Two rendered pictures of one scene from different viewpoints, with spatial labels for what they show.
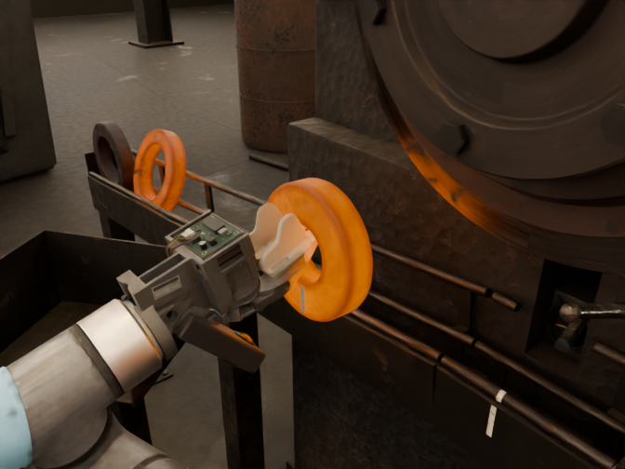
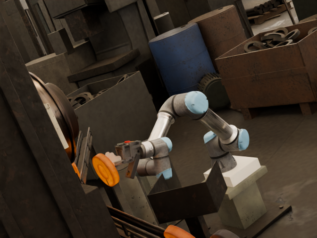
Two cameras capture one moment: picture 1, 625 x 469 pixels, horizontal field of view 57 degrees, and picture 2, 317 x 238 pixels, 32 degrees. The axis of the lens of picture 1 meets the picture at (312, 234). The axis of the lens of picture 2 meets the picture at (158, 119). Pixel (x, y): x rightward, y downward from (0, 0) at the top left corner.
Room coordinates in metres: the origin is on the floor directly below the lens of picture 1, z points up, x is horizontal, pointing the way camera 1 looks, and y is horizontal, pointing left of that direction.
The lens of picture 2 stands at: (2.81, 0.66, 1.51)
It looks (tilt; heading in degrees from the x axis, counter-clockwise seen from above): 14 degrees down; 189
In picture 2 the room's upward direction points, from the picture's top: 23 degrees counter-clockwise
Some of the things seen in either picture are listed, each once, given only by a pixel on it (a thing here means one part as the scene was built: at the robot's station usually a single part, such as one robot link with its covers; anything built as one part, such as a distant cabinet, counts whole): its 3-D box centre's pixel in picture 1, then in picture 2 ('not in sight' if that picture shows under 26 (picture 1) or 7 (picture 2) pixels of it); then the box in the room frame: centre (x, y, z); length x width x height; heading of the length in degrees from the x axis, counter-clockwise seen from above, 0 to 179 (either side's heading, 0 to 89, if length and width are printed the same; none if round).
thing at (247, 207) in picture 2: not in sight; (238, 202); (-0.19, 0.43, 0.13); 0.40 x 0.40 x 0.26; 40
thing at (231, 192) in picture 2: not in sight; (229, 180); (-0.19, 0.43, 0.28); 0.32 x 0.32 x 0.04; 40
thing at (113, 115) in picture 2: not in sight; (92, 130); (-2.24, -0.78, 0.39); 1.03 x 0.83 x 0.77; 144
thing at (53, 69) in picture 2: not in sight; (64, 97); (-3.86, -1.41, 0.55); 1.10 x 0.53 x 1.10; 59
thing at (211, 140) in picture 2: not in sight; (216, 141); (-0.19, 0.44, 0.53); 0.13 x 0.12 x 0.14; 56
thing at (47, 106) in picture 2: not in sight; (44, 126); (0.80, -0.08, 1.15); 0.26 x 0.02 x 0.18; 39
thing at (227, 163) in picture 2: not in sight; (221, 159); (-0.19, 0.43, 0.41); 0.15 x 0.15 x 0.10
